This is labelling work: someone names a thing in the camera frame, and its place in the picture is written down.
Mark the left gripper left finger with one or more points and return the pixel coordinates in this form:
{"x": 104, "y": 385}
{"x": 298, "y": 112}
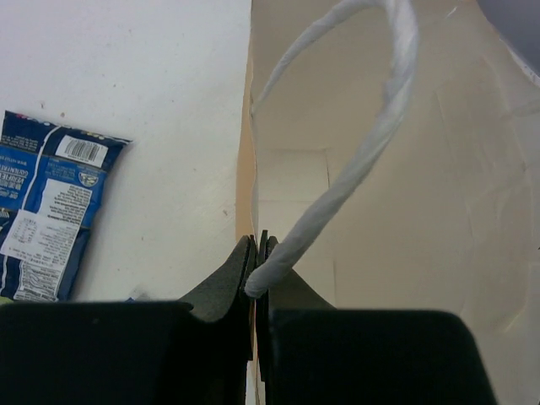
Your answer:
{"x": 193, "y": 350}

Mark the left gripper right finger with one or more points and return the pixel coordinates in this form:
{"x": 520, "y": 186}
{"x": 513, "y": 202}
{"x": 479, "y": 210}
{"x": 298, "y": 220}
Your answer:
{"x": 313, "y": 353}

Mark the brown paper bag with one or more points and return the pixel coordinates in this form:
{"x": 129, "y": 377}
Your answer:
{"x": 449, "y": 217}

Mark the blue kettle chips bag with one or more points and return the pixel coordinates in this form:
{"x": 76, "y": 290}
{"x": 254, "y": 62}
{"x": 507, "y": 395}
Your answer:
{"x": 52, "y": 183}

